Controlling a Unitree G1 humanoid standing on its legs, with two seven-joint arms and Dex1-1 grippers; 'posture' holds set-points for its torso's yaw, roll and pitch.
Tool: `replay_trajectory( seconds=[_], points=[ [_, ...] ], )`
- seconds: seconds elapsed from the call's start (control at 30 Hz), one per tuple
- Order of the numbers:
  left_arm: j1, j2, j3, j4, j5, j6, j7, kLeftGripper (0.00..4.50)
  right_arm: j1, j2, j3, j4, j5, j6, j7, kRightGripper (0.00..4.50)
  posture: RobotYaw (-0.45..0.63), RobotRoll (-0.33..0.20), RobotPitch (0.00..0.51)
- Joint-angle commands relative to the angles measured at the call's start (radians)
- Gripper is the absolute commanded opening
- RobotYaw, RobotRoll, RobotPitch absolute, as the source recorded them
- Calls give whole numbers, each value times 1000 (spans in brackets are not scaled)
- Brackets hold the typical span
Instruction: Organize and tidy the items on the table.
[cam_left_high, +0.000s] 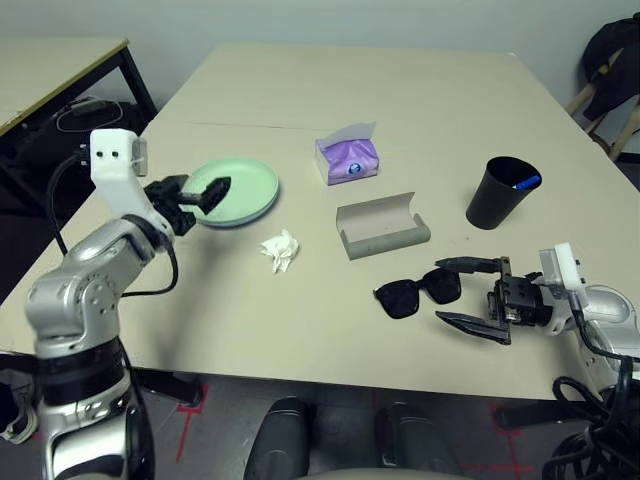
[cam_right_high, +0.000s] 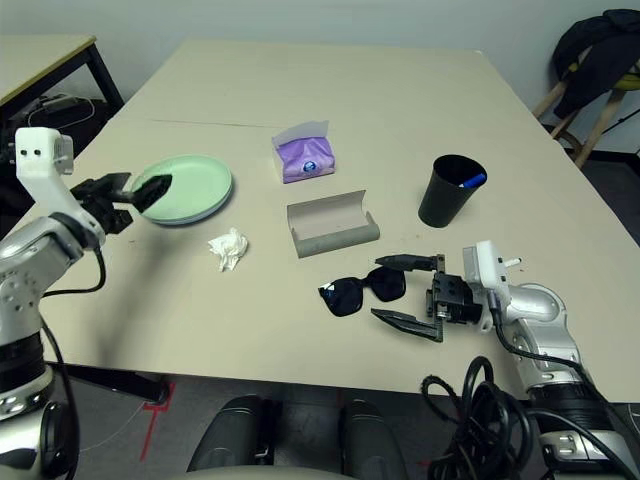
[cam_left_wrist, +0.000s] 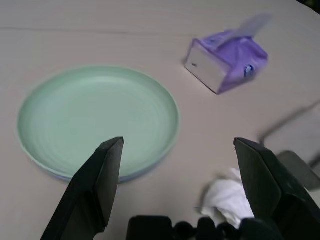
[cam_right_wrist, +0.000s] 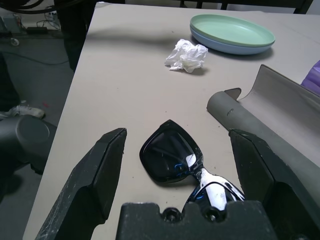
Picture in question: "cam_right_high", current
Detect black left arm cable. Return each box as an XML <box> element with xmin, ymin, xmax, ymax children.
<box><xmin>37</xmin><ymin>239</ymin><xmax>109</xmax><ymax>480</ymax></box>

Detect white power adapter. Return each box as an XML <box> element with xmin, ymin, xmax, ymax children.
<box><xmin>37</xmin><ymin>94</ymin><xmax>81</xmax><ymax>112</ymax></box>

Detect light green plate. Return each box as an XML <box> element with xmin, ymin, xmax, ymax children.
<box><xmin>134</xmin><ymin>154</ymin><xmax>234</xmax><ymax>225</ymax></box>

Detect dark robot right leg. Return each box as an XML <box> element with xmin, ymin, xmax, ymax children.
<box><xmin>339</xmin><ymin>398</ymin><xmax>409</xmax><ymax>476</ymax></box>

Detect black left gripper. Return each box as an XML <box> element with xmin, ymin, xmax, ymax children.
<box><xmin>69</xmin><ymin>172</ymin><xmax>174</xmax><ymax>236</ymax></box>

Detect black jacket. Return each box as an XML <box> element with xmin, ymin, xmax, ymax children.
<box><xmin>552</xmin><ymin>8</ymin><xmax>640</xmax><ymax>119</ymax></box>

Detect white tissue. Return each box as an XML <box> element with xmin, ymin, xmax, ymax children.
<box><xmin>207</xmin><ymin>227</ymin><xmax>250</xmax><ymax>273</ymax></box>

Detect black tripod stand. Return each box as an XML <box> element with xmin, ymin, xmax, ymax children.
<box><xmin>602</xmin><ymin>107</ymin><xmax>640</xmax><ymax>136</ymax></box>

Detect grey glasses case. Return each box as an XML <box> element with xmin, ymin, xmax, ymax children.
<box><xmin>286</xmin><ymin>189</ymin><xmax>381</xmax><ymax>260</ymax></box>

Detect dark robot left leg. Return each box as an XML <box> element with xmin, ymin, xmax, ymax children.
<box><xmin>187</xmin><ymin>394</ymin><xmax>274</xmax><ymax>474</ymax></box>

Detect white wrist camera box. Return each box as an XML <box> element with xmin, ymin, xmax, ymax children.
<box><xmin>13</xmin><ymin>127</ymin><xmax>104</xmax><ymax>241</ymax></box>
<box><xmin>462</xmin><ymin>240</ymin><xmax>512</xmax><ymax>332</ymax></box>

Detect wooden stool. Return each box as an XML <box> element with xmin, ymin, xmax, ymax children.
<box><xmin>532</xmin><ymin>74</ymin><xmax>640</xmax><ymax>169</ymax></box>

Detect white cable loop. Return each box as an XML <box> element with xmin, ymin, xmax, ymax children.
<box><xmin>27</xmin><ymin>97</ymin><xmax>95</xmax><ymax>129</ymax></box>

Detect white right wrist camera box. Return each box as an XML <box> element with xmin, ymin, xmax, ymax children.
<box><xmin>462</xmin><ymin>240</ymin><xmax>512</xmax><ymax>332</ymax></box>

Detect dark robot leg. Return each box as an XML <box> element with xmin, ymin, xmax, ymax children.
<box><xmin>339</xmin><ymin>398</ymin><xmax>409</xmax><ymax>476</ymax></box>
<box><xmin>187</xmin><ymin>394</ymin><xmax>274</xmax><ymax>474</ymax></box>

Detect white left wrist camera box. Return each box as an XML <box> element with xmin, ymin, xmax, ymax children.
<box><xmin>13</xmin><ymin>127</ymin><xmax>104</xmax><ymax>241</ymax></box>

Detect beige side table black frame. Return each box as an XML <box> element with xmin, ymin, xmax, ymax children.
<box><xmin>0</xmin><ymin>34</ymin><xmax>125</xmax><ymax>109</ymax></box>

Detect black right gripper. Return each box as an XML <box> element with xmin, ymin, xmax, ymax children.
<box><xmin>370</xmin><ymin>253</ymin><xmax>484</xmax><ymax>345</ymax></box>

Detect black cup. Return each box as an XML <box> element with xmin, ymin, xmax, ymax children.
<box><xmin>417</xmin><ymin>154</ymin><xmax>488</xmax><ymax>229</ymax></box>

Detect light blue plate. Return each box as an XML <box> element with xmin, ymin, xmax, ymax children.
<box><xmin>142</xmin><ymin>179</ymin><xmax>235</xmax><ymax>228</ymax></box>

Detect black cable bundle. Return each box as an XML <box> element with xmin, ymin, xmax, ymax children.
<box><xmin>419</xmin><ymin>354</ymin><xmax>546</xmax><ymax>480</ymax></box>

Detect black table base bar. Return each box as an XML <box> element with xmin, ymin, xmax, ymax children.
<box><xmin>64</xmin><ymin>363</ymin><xmax>171</xmax><ymax>405</ymax></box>

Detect purple tissue pack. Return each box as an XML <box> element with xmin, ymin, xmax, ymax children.
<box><xmin>271</xmin><ymin>119</ymin><xmax>337</xmax><ymax>185</ymax></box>

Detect black sunglasses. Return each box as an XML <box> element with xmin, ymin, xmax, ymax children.
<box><xmin>318</xmin><ymin>266</ymin><xmax>407</xmax><ymax>318</ymax></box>

